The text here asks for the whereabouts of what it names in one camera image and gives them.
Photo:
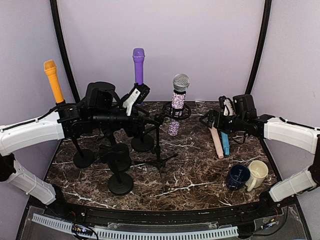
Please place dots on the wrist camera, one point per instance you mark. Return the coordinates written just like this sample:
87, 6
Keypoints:
226, 106
136, 96

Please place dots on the left black frame post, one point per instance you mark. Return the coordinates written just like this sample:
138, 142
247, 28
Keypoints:
63, 50

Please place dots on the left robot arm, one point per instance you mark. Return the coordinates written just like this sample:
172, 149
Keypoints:
101, 108

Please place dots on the black stand of purple microphone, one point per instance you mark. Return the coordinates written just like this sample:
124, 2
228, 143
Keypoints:
141, 143

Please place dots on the black stand of blue microphone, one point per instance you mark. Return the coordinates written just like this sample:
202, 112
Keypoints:
120, 183

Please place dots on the black front rail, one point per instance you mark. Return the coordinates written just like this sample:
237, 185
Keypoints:
233, 215

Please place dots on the cream mug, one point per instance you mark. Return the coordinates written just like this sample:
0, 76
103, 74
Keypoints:
258, 172

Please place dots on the right black frame post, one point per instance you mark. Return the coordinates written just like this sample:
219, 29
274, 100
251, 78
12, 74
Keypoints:
259, 47

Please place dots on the black frame post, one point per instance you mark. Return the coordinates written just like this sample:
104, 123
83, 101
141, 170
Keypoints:
259, 47
63, 50

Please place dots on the orange microphone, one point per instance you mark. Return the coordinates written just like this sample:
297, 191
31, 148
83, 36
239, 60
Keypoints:
50, 70

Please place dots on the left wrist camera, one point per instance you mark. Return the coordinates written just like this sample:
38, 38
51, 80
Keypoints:
136, 96

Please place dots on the purple microphone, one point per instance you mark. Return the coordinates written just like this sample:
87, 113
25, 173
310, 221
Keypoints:
138, 56

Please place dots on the black stand of orange microphone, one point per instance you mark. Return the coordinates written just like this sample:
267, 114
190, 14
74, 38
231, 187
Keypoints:
75, 122

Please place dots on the blue microphone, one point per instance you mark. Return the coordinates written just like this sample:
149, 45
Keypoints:
225, 143

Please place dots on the glitter silver-head microphone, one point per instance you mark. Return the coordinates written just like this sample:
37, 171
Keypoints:
181, 83

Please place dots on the white cable tray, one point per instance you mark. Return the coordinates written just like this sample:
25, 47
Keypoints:
119, 231

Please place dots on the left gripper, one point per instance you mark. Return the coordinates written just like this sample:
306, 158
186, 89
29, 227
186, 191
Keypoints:
138, 131

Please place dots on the dark blue mug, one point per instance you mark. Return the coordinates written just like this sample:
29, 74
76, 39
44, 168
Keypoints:
237, 176

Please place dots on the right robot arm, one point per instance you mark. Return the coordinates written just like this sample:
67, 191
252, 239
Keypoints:
241, 115

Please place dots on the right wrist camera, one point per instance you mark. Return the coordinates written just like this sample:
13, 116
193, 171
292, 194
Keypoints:
226, 106

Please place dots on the beige microphone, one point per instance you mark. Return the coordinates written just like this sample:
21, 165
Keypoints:
217, 143

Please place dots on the black tripod shock-mount stand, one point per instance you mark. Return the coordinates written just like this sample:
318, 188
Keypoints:
159, 163

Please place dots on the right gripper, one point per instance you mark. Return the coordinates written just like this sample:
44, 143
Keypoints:
210, 113

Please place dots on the black stand of beige microphone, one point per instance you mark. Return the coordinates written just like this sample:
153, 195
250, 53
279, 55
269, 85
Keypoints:
116, 156

